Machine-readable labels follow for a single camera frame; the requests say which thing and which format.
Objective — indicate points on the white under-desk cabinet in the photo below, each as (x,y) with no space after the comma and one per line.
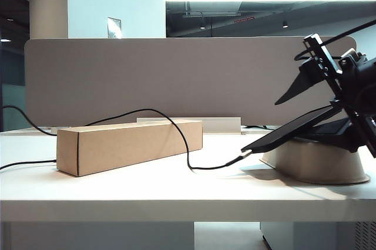
(317,236)

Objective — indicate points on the grey felt desk divider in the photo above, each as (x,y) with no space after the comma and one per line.
(176,79)

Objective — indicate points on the upturned beige pulp tray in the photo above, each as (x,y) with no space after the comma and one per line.
(308,168)

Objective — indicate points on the red led ceiling sign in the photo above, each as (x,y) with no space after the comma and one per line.
(243,20)

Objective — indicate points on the white under-desk panel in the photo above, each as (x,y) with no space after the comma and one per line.
(97,236)

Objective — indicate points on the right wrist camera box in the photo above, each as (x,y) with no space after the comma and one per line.
(352,57)

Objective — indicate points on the small framed wall notice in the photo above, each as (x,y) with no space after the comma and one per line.
(114,27)

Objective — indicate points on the black smartphone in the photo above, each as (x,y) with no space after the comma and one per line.
(279,138)

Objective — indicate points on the beige round pillar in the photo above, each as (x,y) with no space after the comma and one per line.
(48,3)

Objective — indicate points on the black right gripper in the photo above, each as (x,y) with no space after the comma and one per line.
(343,94)

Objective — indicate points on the long brown cardboard box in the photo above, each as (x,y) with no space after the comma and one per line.
(102,150)

